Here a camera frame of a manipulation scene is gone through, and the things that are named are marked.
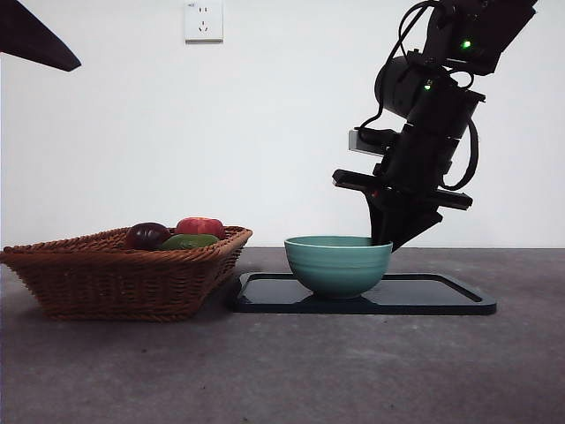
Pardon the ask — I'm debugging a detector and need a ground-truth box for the teal ribbed bowl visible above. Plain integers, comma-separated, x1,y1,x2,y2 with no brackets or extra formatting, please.
283,235,394,300

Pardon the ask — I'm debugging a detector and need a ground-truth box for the dark teal rectangular tray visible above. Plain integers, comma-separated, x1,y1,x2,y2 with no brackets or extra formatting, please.
229,272,498,316

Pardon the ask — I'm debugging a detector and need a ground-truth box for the red apple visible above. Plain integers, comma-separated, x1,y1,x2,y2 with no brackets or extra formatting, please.
175,216,225,241

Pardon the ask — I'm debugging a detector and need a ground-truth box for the green avocado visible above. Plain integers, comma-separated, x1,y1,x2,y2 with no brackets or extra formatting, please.
157,233,221,252

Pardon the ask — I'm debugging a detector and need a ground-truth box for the dark purple round fruit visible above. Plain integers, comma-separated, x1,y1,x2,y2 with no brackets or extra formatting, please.
124,222,171,250

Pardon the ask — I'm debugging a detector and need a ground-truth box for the brown wicker basket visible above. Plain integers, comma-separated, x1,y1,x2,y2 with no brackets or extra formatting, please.
0,225,253,322

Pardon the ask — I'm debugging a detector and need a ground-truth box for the thin black cable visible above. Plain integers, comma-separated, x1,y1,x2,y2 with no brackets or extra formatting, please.
441,117,480,192
355,0,442,136

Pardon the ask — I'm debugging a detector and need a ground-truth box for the pale grey camera box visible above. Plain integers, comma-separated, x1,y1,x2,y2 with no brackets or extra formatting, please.
347,129,386,156

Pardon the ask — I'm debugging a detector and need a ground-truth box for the white wall socket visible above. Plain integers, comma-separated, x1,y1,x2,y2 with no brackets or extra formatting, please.
185,0,224,44

